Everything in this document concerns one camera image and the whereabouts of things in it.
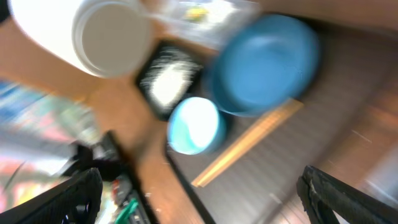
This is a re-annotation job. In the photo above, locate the white green cup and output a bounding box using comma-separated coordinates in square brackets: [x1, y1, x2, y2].
[7, 0, 154, 78]

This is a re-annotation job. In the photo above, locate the clear plastic bin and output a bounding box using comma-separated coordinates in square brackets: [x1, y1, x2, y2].
[150, 0, 261, 49]

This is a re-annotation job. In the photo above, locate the green yellow snack wrapper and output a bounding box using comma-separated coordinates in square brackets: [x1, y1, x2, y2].
[183, 6, 209, 22]

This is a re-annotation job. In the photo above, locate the spilled rice pile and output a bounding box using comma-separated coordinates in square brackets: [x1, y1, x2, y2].
[139, 47, 203, 111]

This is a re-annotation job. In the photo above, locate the wooden chopstick right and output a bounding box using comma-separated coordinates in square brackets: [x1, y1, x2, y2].
[195, 101, 305, 189]

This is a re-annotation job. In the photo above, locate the dark blue plate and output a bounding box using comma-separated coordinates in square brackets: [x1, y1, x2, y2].
[206, 14, 320, 116]

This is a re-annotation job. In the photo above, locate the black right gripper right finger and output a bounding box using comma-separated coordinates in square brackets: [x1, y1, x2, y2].
[296, 166, 397, 224]

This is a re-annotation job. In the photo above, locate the brown serving tray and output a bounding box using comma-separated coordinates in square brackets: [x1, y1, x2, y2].
[165, 22, 397, 223]

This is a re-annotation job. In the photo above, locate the black waste tray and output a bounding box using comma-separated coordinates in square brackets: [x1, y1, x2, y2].
[134, 40, 205, 121]

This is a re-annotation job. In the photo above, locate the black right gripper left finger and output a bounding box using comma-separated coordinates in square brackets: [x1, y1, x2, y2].
[1, 168, 103, 224]

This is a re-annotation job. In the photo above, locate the light blue bowl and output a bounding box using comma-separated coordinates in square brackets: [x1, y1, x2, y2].
[167, 96, 226, 156]

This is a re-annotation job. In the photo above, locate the black rail with green clips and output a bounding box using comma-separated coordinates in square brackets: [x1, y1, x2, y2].
[94, 131, 159, 224]

